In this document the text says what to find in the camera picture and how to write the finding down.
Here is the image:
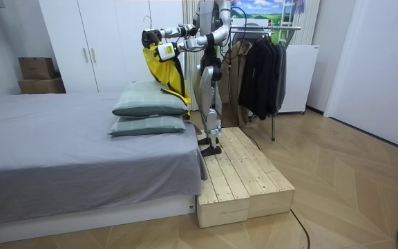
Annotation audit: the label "metal clothes rack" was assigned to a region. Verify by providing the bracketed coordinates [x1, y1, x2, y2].
[229, 24, 302, 142]

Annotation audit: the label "brown cardboard box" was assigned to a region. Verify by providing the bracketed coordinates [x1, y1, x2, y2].
[18, 57, 57, 81]
[17, 77, 66, 95]

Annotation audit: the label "grey bed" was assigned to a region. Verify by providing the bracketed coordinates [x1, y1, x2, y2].
[0, 91, 209, 247]

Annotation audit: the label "white cabinet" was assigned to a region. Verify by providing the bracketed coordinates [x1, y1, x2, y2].
[277, 44, 321, 115]

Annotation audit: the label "wooden step platform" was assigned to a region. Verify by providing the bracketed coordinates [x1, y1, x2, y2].
[196, 129, 252, 229]
[220, 126, 296, 220]

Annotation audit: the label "grey garment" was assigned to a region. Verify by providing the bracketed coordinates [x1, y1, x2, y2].
[274, 42, 288, 113]

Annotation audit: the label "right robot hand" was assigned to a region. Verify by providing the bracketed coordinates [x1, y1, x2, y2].
[141, 28, 162, 49]

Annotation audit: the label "black jacket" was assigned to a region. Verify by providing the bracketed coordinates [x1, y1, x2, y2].
[237, 37, 280, 122]

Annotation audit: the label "beige coat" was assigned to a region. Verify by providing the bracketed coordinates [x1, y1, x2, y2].
[218, 40, 254, 129]

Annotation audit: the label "robot body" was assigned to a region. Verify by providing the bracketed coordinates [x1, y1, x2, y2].
[197, 0, 249, 56]

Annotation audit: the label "green checked pillow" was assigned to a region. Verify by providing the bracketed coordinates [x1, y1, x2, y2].
[111, 80, 190, 119]
[107, 115, 188, 138]

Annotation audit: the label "white wardrobe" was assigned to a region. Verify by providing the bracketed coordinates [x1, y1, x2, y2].
[38, 0, 186, 94]

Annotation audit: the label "landscape wall poster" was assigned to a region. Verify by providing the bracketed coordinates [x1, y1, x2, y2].
[230, 0, 295, 46]

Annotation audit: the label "robot legs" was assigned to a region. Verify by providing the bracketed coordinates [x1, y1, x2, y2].
[193, 46, 225, 158]

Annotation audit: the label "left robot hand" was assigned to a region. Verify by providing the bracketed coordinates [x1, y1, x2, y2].
[155, 41, 178, 64]

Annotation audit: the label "white door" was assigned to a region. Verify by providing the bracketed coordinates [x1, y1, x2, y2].
[323, 0, 398, 155]

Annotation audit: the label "yellow jacket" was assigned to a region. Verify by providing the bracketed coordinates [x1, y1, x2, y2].
[142, 41, 192, 118]

